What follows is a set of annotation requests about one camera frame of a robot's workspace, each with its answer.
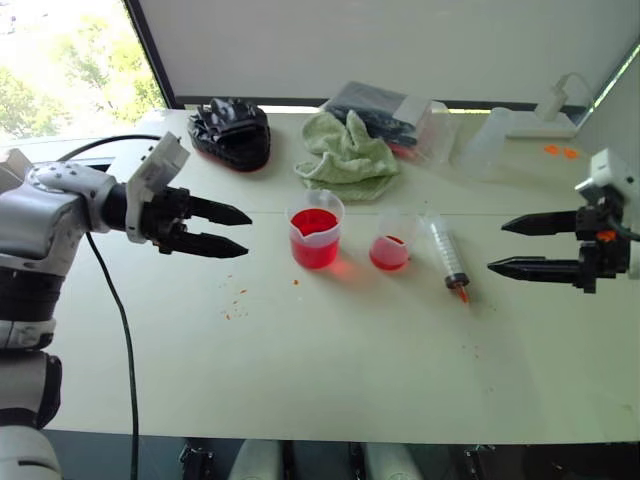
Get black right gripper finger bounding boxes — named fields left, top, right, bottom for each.
left=500, top=209, right=580, bottom=237
left=486, top=255, right=584, bottom=287

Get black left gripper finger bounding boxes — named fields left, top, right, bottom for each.
left=187, top=194, right=253, bottom=227
left=174, top=230, right=250, bottom=261

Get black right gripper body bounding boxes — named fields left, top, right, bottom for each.
left=574, top=184, right=632, bottom=295

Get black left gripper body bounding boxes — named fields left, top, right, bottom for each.
left=141, top=186, right=195, bottom=256

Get clear plastic syringe orange tip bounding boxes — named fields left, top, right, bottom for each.
left=423, top=211, right=474, bottom=307

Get empty clear plastic measuring cup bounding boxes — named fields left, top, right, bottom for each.
left=456, top=105, right=517, bottom=182

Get large clear beaker red liquid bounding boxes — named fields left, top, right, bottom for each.
left=285, top=188, right=347, bottom=272

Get green terry cloth towel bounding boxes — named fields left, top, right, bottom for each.
left=293, top=109, right=402, bottom=203

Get small clear beaker red liquid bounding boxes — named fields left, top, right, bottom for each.
left=368, top=208, right=419, bottom=273

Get clear plastic bag dark contents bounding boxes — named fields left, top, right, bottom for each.
left=319, top=80, right=454, bottom=167

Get black table clamp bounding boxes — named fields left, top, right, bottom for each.
left=178, top=441, right=217, bottom=480
left=462, top=441, right=498, bottom=480

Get grey rounded shape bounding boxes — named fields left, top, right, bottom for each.
left=363, top=441, right=427, bottom=480
left=233, top=439, right=282, bottom=480

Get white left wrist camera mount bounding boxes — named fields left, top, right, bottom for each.
left=124, top=131, right=192, bottom=245

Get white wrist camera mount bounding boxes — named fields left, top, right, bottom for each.
left=574, top=147, right=640, bottom=212
left=124, top=131, right=192, bottom=245

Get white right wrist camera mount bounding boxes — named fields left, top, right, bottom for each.
left=574, top=147, right=640, bottom=212

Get white device with cable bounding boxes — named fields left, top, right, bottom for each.
left=504, top=71, right=597, bottom=141

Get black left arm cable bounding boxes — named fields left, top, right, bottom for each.
left=56, top=134, right=162, bottom=480

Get black window frame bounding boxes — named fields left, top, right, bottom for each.
left=121, top=0, right=177, bottom=109

